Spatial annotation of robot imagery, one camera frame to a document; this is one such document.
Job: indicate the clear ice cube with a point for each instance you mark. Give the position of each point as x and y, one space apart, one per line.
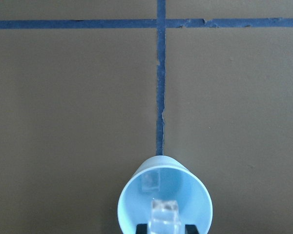
150 181
164 218

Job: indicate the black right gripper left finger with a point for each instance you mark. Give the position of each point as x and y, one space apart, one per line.
141 229

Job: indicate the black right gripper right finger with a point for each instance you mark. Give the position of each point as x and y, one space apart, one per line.
191 229

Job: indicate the light blue plastic cup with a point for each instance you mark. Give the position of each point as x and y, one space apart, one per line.
176 183

